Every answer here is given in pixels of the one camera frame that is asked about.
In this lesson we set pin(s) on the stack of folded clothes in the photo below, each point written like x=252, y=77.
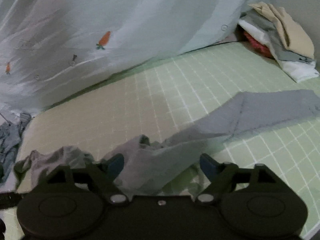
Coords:
x=273, y=32

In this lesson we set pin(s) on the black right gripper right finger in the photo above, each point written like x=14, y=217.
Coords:
x=231, y=184

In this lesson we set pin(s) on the blue-grey crumpled garment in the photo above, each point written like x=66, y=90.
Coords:
x=11, y=138

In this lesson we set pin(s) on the light blue carrot-print bedsheet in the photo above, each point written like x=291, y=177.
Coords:
x=52, y=49

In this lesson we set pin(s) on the grey cloth garment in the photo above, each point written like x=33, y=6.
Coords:
x=150, y=166

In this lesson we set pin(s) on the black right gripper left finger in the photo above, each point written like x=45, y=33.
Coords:
x=98, y=177

